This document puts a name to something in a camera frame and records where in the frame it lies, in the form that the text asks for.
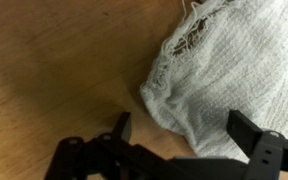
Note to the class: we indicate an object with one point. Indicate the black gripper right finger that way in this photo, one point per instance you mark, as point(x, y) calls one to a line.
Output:
point(247, 136)

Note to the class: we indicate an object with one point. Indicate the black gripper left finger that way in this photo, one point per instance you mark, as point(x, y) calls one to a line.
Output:
point(117, 158)

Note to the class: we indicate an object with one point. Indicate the white woven towel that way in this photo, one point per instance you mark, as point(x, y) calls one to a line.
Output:
point(234, 66)

